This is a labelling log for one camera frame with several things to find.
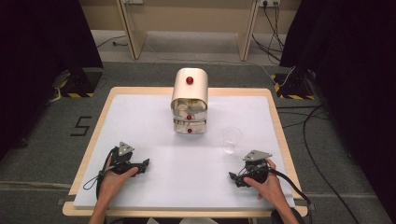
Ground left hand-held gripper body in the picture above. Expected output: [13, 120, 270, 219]
[107, 141, 143, 175]

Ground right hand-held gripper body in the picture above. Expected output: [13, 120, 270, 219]
[239, 149, 274, 185]

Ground person's right hand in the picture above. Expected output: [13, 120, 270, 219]
[244, 158, 288, 207]

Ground person's left hand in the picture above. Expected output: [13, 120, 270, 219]
[98, 156, 140, 203]

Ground white table mat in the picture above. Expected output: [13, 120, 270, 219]
[73, 93, 296, 211]

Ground clear plastic cup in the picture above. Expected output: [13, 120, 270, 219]
[221, 126, 244, 155]

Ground wooden table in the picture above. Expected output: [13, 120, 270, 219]
[62, 86, 309, 219]

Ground small patterned drawer red knob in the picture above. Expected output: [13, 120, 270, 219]
[173, 120, 207, 135]
[172, 108, 208, 122]

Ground cream mini cabinet red knobs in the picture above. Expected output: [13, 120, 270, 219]
[169, 67, 210, 135]

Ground black stand base striped tape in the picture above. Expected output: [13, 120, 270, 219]
[270, 70, 316, 101]
[59, 66, 104, 99]

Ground wooden desk leg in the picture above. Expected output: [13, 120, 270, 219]
[116, 0, 149, 61]
[234, 0, 262, 63]

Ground black curtain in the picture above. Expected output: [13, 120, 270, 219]
[278, 0, 396, 216]
[0, 0, 105, 160]

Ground left hand-held gripper black cable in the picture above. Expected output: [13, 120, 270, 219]
[82, 148, 117, 201]

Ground hand-held gripper black cable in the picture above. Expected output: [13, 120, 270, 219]
[82, 148, 117, 201]
[266, 167, 313, 217]

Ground right hand-held gripper black cable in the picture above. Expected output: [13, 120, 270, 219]
[266, 167, 313, 217]

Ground black floor cables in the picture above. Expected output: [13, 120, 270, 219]
[275, 104, 363, 224]

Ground white floor cable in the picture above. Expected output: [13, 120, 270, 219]
[46, 69, 72, 105]

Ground black floor cable with plug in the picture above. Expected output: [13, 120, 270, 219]
[95, 35, 129, 49]

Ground black plugged cables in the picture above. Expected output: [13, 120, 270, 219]
[251, 1, 287, 63]

